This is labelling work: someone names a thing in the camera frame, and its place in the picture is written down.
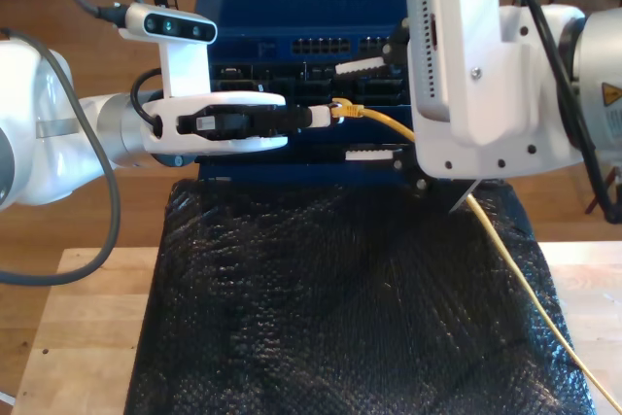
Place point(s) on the black rack tray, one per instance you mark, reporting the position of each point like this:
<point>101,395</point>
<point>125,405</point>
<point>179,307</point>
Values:
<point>316,143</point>

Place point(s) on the black rack server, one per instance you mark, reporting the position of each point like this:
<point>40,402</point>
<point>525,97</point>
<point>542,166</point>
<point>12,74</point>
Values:
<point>301,89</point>

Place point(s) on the black bubble mat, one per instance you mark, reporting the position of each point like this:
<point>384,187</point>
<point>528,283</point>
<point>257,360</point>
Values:
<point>340,313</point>

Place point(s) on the small white object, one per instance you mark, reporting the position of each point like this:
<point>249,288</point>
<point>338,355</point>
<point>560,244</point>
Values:
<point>5,398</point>

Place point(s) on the blue rack base plate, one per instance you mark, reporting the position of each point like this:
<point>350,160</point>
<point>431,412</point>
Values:
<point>291,174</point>

